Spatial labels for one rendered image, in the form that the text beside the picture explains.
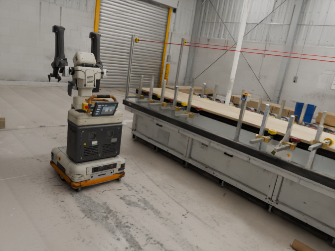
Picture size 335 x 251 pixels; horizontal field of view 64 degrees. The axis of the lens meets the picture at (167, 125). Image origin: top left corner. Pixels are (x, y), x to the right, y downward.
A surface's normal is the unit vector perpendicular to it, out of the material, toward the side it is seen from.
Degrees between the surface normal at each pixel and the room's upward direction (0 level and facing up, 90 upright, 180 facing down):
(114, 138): 90
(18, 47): 90
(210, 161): 90
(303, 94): 90
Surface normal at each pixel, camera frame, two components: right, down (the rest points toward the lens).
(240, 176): -0.72, 0.07
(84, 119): 0.67, 0.28
